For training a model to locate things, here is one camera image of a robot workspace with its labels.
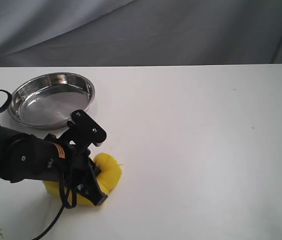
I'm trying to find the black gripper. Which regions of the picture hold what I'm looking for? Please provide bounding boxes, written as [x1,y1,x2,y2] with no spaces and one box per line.
[45,134,108,206]

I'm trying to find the yellow sponge block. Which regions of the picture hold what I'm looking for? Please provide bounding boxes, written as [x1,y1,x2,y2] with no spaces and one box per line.
[43,153,122,206]

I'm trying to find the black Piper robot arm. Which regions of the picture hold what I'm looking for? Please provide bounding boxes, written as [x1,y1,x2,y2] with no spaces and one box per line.
[0,126,107,206]

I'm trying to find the round stainless steel dish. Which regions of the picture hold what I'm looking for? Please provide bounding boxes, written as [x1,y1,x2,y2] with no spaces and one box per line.
[8,72,95,130]

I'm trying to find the grey backdrop cloth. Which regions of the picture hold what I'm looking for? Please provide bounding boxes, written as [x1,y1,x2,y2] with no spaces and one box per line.
[0,0,282,67]

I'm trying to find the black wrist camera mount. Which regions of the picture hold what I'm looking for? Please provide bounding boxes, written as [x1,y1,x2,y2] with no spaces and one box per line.
[59,109,107,149]

